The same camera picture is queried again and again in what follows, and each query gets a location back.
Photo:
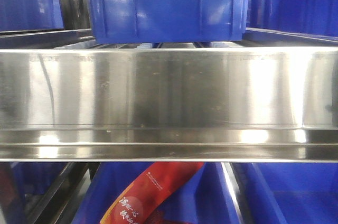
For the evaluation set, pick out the blue bin upper middle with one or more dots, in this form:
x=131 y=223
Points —
x=161 y=21

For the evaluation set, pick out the blue bin lower shelf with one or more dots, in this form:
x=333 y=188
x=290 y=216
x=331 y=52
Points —
x=205 y=198

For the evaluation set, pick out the blue bin lower right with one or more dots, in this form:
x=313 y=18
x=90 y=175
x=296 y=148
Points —
x=290 y=192

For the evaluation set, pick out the large blue bin right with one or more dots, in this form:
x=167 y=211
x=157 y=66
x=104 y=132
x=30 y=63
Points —
x=318 y=17

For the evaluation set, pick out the large blue bin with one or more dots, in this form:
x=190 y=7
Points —
x=17 y=15
x=318 y=17

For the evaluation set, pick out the large blue bin left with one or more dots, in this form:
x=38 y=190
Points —
x=17 y=15

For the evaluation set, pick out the red snack package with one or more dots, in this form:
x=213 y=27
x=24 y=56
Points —
x=151 y=188

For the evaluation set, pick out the stainless steel rack frame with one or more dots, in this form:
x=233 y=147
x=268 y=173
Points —
x=68 y=101

